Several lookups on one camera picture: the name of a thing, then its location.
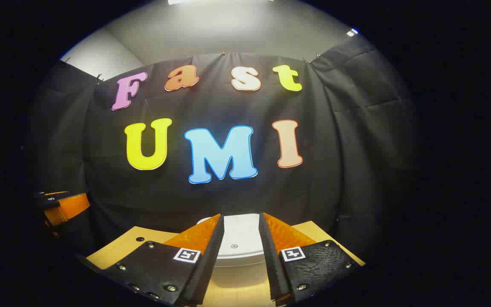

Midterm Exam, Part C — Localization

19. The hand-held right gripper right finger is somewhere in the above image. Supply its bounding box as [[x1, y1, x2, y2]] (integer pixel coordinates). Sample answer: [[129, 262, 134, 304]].
[[258, 212, 363, 305]]

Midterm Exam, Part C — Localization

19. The black backdrop cloth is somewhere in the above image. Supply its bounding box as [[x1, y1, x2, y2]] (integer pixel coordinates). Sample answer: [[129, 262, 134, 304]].
[[26, 34, 421, 261]]

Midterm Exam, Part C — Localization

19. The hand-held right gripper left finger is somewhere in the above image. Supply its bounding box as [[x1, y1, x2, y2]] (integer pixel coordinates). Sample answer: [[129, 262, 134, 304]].
[[101, 213, 225, 307]]

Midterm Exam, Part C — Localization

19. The white desktop garbage bin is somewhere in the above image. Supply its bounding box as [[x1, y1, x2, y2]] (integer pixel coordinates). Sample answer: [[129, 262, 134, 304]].
[[196, 213, 271, 280]]

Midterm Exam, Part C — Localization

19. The wooden desktop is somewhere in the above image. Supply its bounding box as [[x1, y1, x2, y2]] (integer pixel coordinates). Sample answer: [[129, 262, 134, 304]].
[[86, 220, 365, 307]]

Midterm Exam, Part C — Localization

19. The ceiling light panel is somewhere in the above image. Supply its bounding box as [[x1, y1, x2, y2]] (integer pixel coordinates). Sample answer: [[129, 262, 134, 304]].
[[168, 0, 274, 6]]

